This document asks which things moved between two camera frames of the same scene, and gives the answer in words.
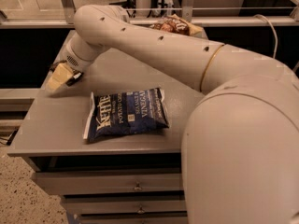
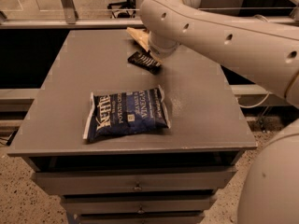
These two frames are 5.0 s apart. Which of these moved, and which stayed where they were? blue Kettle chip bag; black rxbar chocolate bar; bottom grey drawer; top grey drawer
Moved: black rxbar chocolate bar
Stayed: bottom grey drawer; blue Kettle chip bag; top grey drawer
